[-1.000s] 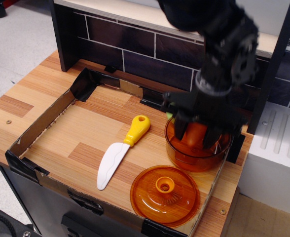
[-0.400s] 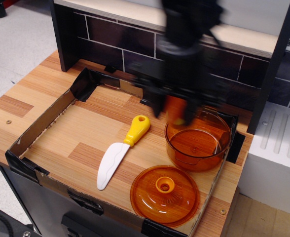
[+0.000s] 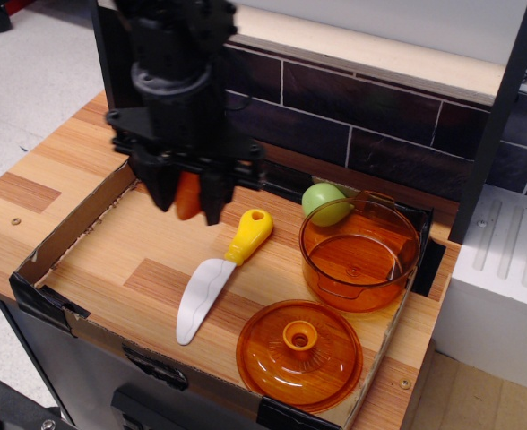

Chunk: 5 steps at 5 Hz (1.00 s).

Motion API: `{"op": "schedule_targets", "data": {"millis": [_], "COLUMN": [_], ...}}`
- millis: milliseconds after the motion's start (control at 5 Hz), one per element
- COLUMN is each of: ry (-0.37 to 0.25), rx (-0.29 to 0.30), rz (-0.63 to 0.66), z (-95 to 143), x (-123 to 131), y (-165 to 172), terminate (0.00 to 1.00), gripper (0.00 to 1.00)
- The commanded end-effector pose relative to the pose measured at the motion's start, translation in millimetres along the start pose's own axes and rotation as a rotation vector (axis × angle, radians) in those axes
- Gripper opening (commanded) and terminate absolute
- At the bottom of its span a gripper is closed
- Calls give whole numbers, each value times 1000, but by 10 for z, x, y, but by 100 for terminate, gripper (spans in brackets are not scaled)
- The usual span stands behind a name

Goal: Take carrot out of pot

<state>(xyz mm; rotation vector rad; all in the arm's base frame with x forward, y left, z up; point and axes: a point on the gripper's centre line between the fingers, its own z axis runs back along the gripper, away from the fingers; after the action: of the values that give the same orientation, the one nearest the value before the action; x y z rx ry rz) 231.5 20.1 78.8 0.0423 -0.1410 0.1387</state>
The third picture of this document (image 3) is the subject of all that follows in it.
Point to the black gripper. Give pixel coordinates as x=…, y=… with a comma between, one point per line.
x=186, y=129

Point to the orange toy carrot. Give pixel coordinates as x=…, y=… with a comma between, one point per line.
x=187, y=199

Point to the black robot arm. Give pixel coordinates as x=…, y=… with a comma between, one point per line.
x=178, y=42

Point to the orange transparent pot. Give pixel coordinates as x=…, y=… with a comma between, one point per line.
x=365, y=261

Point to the orange transparent pot lid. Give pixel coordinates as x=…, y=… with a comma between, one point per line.
x=301, y=353

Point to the green toy fruit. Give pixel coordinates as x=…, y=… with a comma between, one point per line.
x=323, y=204

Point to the dark tiled backsplash shelf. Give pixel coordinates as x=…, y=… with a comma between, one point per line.
x=413, y=116

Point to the white toy sink unit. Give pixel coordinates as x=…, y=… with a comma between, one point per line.
x=483, y=320

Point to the yellow handled toy knife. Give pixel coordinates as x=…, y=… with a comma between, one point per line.
x=211, y=276

